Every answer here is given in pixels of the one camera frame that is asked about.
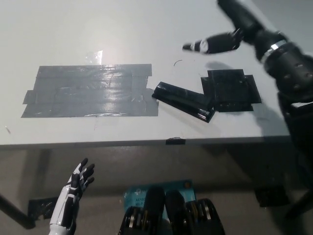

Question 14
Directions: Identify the clear tape piece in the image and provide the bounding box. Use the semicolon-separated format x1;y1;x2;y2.
85;50;104;66

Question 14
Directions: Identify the small black tape strip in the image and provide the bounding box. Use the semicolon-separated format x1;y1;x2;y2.
165;137;186;145

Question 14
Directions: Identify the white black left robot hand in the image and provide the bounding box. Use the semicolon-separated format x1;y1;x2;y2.
49;158;95;232

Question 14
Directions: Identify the teal router box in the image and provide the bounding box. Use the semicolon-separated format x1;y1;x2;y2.
123;180;198;218

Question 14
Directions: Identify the black floor tape patch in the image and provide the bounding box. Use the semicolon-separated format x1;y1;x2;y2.
27;197;60;220
255;186;292;208

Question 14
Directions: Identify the black table leg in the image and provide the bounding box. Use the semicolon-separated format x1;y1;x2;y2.
285;187;313;219
0;192;37;230

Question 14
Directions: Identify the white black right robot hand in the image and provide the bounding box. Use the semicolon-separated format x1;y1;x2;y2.
182;0;289;61

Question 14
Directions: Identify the grey duct tape patch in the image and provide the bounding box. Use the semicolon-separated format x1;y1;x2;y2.
20;63;159;118

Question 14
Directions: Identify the black stapler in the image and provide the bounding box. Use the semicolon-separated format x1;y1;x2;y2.
152;81;216;124

